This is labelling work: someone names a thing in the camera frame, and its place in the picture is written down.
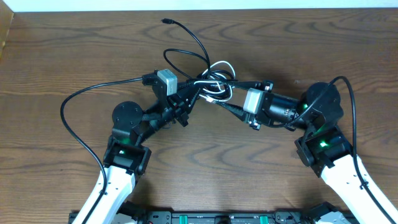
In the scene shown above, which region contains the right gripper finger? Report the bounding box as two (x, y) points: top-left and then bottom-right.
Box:
(217, 102), (248, 122)
(226, 81), (263, 90)

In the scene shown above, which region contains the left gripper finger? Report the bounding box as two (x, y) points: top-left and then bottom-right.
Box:
(182, 91), (201, 110)
(177, 80), (201, 93)

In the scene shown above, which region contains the white USB cable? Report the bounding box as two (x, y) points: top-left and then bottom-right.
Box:
(192, 60), (236, 104)

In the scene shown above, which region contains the black USB cable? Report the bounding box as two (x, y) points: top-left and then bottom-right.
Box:
(160, 17), (236, 102)

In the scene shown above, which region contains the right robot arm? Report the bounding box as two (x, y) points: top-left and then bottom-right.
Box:
(220, 82), (397, 223)

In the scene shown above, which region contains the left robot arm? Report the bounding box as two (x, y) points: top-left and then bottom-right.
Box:
(74, 70), (201, 223)

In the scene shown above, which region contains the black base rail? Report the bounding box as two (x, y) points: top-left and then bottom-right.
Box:
(68, 201), (358, 224)

